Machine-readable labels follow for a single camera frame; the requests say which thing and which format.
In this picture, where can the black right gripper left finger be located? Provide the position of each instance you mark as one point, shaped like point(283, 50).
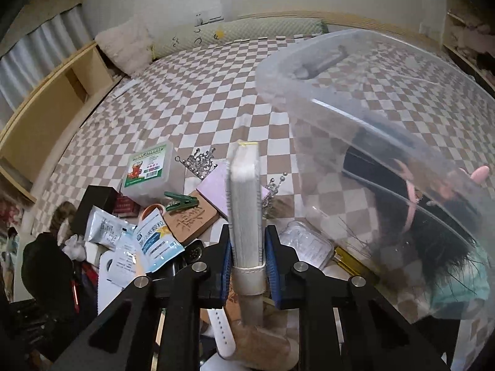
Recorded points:
point(214, 289)

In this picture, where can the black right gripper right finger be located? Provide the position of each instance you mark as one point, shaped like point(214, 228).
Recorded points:
point(284, 270)

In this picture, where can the black feather duster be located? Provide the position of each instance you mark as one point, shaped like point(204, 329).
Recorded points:
point(436, 239)

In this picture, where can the clear plastic storage bin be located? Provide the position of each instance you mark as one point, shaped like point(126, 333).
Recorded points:
point(389, 140)

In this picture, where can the teal wet wipes pack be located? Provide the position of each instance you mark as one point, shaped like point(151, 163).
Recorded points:
point(467, 290)

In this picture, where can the clear small plastic case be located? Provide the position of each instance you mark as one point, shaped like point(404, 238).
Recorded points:
point(310, 246)

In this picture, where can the blue white sachet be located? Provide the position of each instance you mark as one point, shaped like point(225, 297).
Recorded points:
point(156, 242)

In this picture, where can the green clothes peg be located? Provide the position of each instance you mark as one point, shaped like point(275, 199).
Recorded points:
point(180, 202)

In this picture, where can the gold rectangular case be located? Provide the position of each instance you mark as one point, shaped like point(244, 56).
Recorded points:
point(353, 266)

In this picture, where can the pink notepad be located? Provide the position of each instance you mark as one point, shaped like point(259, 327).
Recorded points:
point(216, 189)

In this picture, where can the green label plastic box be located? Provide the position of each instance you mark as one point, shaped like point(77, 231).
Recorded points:
point(152, 172)

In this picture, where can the checkered brown white bedspread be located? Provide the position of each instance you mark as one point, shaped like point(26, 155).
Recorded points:
point(206, 99)

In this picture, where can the pink bunny toy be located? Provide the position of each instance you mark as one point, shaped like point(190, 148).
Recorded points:
point(478, 176)

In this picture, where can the wooden bedside shelf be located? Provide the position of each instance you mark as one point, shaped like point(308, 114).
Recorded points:
point(64, 98)

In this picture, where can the long green bolster pillow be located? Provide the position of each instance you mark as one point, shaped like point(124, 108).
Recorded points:
point(221, 33)

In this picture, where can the white fluffy pillow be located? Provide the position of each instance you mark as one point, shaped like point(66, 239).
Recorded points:
point(128, 46)

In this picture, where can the grey striped curtain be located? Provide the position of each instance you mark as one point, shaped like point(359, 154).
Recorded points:
point(36, 54)

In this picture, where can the wooden closet shelf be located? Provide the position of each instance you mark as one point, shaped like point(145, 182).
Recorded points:
point(468, 38)

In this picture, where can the wall power socket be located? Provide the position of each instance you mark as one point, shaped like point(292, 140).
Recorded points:
point(205, 18)

